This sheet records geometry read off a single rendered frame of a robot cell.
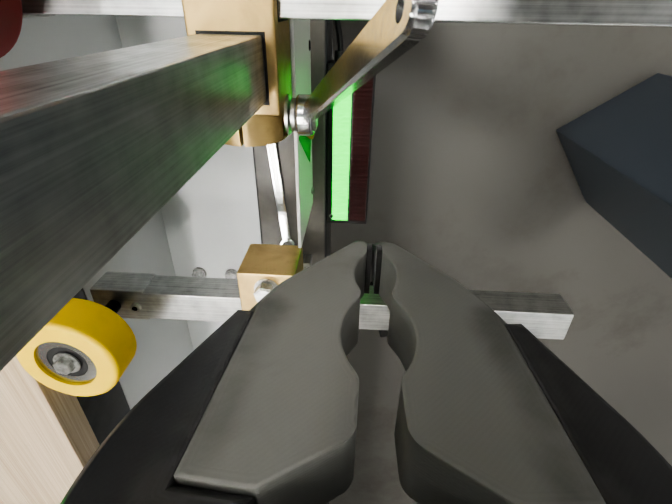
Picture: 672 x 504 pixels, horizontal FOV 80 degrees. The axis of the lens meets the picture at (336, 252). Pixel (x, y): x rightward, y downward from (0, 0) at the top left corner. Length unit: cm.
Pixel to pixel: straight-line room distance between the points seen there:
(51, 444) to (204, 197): 32
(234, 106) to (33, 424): 38
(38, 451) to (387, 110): 98
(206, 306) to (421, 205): 94
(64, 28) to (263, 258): 28
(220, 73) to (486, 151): 108
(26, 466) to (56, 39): 41
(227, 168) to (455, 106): 75
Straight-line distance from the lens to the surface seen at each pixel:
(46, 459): 53
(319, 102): 21
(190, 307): 40
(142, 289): 41
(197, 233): 61
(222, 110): 18
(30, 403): 46
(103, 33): 54
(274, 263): 35
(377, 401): 180
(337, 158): 44
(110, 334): 37
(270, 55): 25
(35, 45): 45
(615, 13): 29
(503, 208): 130
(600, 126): 119
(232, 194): 57
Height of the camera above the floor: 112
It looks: 58 degrees down
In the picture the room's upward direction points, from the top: 174 degrees counter-clockwise
